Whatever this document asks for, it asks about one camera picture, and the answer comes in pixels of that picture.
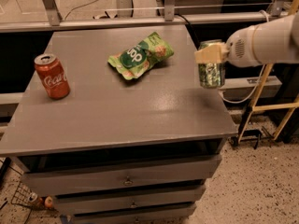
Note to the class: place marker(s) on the grey metal railing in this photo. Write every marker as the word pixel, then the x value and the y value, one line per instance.
pixel 55 15

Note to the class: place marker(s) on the green snack bag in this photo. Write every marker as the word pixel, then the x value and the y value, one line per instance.
pixel 134 62

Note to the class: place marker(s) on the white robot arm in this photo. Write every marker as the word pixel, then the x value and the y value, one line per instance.
pixel 276 41

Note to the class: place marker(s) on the small can in basket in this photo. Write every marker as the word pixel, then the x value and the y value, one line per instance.
pixel 33 198

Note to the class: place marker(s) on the grey drawer cabinet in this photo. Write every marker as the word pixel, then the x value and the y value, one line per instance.
pixel 115 151

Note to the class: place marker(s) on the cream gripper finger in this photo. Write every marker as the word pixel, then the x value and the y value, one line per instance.
pixel 215 53

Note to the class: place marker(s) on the red Coca-Cola can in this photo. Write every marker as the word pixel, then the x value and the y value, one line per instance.
pixel 52 76

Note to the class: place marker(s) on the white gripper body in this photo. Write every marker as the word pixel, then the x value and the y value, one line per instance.
pixel 239 48

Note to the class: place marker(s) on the black wire basket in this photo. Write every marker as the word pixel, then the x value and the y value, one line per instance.
pixel 21 194

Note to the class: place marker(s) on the crushed green soda can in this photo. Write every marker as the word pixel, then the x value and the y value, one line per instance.
pixel 211 75

